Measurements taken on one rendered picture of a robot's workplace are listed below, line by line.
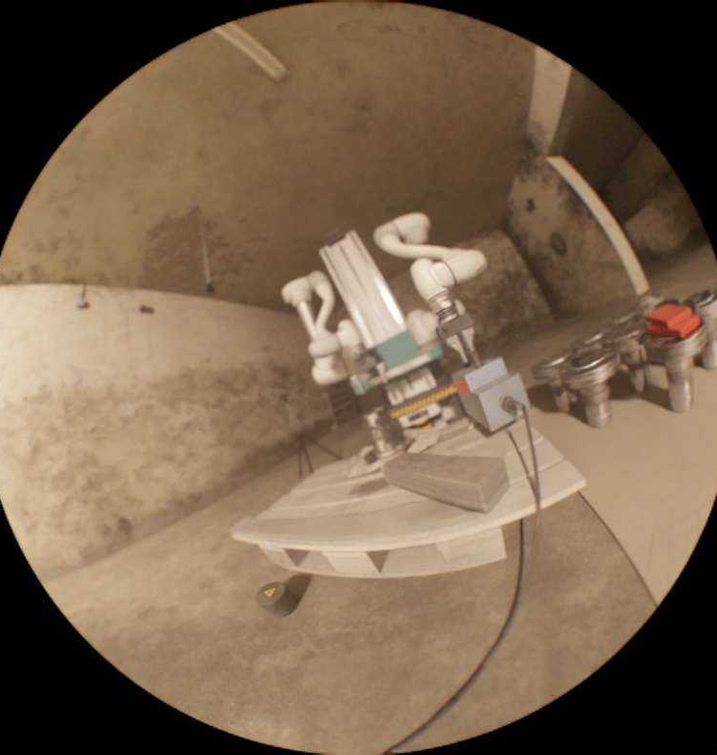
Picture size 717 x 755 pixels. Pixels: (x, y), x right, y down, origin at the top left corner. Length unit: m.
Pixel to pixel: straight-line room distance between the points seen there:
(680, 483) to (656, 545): 0.17
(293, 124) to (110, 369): 3.10
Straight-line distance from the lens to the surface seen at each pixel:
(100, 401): 2.86
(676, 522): 0.64
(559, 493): 0.53
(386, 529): 0.58
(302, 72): 2.55
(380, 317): 1.70
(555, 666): 0.50
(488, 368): 0.71
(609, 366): 0.83
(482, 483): 0.48
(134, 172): 2.70
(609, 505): 0.67
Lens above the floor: 0.49
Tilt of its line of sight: 4 degrees up
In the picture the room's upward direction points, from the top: 24 degrees counter-clockwise
